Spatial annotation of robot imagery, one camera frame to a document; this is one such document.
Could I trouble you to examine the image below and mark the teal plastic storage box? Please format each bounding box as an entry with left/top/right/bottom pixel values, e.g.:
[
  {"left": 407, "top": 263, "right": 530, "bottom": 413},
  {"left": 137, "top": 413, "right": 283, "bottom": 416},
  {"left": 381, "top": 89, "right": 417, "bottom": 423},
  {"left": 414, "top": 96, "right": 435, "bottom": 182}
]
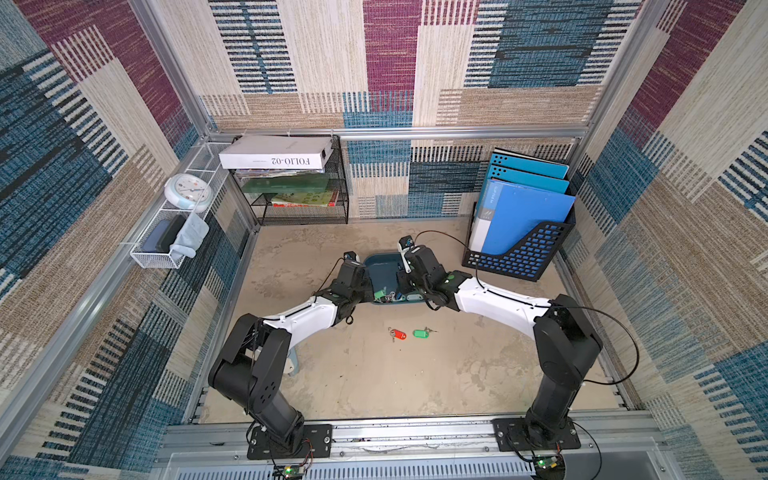
[{"left": 363, "top": 252, "right": 423, "bottom": 305}]

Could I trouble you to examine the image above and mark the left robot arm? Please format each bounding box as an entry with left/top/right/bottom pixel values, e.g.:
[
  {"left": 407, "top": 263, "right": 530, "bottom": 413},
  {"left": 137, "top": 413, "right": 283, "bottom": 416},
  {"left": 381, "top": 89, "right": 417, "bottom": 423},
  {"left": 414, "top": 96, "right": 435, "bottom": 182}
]
[{"left": 208, "top": 259, "right": 374, "bottom": 454}]

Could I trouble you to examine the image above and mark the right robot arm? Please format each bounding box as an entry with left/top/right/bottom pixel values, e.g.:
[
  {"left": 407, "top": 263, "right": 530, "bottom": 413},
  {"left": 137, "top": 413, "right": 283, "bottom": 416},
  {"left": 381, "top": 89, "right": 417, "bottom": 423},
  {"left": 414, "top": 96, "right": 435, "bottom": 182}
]
[{"left": 399, "top": 236, "right": 603, "bottom": 452}]

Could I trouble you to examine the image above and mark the white FOLIO-02 box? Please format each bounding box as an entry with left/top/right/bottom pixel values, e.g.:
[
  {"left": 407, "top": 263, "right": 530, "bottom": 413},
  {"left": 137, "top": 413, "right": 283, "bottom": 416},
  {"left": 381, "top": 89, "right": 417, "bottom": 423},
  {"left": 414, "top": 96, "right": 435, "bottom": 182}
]
[{"left": 219, "top": 135, "right": 332, "bottom": 170}]

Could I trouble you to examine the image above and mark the colourful book lower shelf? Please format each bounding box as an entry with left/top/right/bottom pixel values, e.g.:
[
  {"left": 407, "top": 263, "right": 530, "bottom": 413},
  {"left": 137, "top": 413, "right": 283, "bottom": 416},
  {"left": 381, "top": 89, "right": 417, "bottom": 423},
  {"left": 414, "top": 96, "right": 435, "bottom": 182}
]
[{"left": 271, "top": 191, "right": 339, "bottom": 207}]

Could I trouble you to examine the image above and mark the black mesh file holder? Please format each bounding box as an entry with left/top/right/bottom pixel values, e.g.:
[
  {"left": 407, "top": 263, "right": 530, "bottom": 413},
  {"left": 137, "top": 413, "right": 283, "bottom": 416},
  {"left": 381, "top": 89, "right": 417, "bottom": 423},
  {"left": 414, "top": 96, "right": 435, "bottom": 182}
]
[{"left": 462, "top": 208, "right": 576, "bottom": 282}]

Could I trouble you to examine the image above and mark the blue folder front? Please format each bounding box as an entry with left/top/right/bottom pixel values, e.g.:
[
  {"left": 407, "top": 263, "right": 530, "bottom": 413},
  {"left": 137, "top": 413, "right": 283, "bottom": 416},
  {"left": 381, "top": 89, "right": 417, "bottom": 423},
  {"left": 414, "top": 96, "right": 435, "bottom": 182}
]
[{"left": 469, "top": 179, "right": 575, "bottom": 255}]

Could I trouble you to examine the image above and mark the green book on shelf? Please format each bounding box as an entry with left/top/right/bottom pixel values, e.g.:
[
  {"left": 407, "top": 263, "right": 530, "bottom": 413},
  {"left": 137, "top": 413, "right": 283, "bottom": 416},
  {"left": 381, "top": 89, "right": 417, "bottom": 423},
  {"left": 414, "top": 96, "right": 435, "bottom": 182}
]
[{"left": 241, "top": 173, "right": 330, "bottom": 195}]

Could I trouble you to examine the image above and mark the teal folder middle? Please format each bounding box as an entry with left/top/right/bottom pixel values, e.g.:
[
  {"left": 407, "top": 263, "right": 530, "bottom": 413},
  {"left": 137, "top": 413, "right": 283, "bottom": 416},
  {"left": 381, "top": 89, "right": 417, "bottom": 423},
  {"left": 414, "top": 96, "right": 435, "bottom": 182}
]
[{"left": 486, "top": 165, "right": 569, "bottom": 194}]

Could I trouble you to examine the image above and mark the teal folder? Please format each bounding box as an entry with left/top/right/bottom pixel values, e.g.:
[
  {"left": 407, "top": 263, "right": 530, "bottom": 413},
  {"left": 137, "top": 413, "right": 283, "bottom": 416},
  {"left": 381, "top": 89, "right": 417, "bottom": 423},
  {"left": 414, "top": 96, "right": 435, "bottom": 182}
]
[
  {"left": 490, "top": 149, "right": 569, "bottom": 180},
  {"left": 486, "top": 165, "right": 569, "bottom": 194}
]

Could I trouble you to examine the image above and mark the teal folder back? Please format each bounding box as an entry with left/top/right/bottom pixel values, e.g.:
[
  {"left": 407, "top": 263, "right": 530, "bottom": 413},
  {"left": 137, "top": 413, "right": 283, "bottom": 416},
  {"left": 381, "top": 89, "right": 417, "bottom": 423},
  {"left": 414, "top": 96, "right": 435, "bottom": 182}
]
[{"left": 490, "top": 149, "right": 569, "bottom": 180}]

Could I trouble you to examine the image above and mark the light blue cloth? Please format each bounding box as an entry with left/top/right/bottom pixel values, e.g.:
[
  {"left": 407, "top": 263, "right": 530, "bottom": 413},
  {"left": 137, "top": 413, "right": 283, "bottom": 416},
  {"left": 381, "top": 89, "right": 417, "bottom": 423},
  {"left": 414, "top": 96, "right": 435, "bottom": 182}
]
[{"left": 169, "top": 213, "right": 210, "bottom": 261}]

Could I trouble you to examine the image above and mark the white round clock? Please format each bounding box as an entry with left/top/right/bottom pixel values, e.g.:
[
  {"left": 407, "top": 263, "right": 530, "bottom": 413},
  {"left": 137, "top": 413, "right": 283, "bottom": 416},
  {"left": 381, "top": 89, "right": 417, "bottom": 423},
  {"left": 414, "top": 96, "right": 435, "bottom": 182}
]
[{"left": 164, "top": 173, "right": 213, "bottom": 213}]

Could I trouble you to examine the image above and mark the dark blue pouch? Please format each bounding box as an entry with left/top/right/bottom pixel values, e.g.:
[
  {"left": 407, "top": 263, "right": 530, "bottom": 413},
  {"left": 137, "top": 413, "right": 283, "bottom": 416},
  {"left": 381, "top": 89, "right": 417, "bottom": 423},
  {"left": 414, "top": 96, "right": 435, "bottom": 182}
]
[{"left": 141, "top": 215, "right": 186, "bottom": 254}]

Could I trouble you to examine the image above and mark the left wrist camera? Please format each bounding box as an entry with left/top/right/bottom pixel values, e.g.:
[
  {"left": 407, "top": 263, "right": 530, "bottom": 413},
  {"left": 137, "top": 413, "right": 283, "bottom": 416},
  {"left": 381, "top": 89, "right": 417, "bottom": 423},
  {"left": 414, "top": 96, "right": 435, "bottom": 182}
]
[{"left": 343, "top": 251, "right": 361, "bottom": 264}]

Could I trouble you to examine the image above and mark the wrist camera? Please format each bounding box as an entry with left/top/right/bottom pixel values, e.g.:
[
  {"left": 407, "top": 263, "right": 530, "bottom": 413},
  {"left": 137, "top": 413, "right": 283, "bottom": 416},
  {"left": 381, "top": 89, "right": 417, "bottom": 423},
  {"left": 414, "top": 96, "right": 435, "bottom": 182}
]
[
  {"left": 398, "top": 235, "right": 414, "bottom": 273},
  {"left": 343, "top": 251, "right": 361, "bottom": 264}
]

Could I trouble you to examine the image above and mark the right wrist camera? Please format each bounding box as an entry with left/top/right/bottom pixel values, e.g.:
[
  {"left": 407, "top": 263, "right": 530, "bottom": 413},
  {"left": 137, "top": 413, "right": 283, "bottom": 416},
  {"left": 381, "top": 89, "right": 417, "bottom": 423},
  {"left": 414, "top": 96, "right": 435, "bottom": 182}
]
[{"left": 398, "top": 235, "right": 414, "bottom": 273}]

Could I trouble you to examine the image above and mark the black wire shelf rack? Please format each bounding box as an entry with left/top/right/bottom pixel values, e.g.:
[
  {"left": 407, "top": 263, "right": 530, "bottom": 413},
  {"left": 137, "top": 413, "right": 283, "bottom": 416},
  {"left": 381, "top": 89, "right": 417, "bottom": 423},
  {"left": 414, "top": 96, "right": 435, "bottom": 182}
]
[{"left": 219, "top": 134, "right": 349, "bottom": 226}]

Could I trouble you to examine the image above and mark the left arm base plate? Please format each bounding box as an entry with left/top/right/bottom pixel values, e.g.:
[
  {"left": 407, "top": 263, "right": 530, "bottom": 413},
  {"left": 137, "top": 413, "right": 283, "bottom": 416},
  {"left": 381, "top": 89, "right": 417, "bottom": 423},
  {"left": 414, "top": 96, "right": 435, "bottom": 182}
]
[{"left": 246, "top": 423, "right": 333, "bottom": 460}]

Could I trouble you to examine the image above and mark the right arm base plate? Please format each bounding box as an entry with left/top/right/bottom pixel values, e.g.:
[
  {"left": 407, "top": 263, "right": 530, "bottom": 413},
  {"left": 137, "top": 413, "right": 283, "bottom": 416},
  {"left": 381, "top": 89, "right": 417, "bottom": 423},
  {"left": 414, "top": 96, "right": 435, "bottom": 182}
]
[{"left": 491, "top": 417, "right": 581, "bottom": 453}]

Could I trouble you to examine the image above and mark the white wire basket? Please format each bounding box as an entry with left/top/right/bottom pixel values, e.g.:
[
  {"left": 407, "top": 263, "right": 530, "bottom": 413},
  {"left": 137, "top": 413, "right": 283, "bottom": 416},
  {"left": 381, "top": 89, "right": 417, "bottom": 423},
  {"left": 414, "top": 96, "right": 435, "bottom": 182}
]
[{"left": 130, "top": 142, "right": 227, "bottom": 270}]

